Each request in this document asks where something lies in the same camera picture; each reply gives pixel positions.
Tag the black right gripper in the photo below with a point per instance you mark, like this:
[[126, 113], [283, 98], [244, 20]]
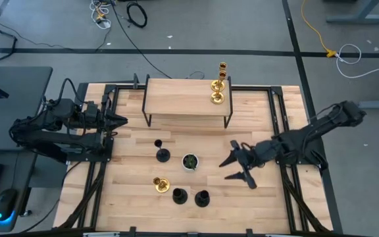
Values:
[[255, 153]]

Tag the black metal table frame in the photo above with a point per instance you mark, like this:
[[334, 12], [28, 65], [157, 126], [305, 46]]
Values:
[[255, 88]]

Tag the dark grey desk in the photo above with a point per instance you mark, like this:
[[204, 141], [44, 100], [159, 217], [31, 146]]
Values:
[[18, 108]]

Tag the black computer mouse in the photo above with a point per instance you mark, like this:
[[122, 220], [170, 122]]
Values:
[[4, 204]]

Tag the gold candlestick holder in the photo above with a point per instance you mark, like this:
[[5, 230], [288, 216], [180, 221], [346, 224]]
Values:
[[216, 85], [162, 185], [217, 97]]

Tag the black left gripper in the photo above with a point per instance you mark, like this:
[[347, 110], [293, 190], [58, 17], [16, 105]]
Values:
[[94, 116]]

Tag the black candlestick holder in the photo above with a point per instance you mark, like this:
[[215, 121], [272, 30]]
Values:
[[163, 154], [179, 196], [202, 199]]

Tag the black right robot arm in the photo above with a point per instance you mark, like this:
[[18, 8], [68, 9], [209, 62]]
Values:
[[308, 135]]

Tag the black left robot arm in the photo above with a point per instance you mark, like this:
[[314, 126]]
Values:
[[61, 140]]

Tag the white pot with succulent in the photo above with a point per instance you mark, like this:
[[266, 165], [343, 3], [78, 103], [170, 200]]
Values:
[[189, 162]]

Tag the wooden shelf riser black frame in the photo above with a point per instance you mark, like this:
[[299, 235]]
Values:
[[183, 97]]

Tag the grey metal table foot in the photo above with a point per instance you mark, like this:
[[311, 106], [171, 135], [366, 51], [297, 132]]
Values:
[[357, 19], [378, 104]]

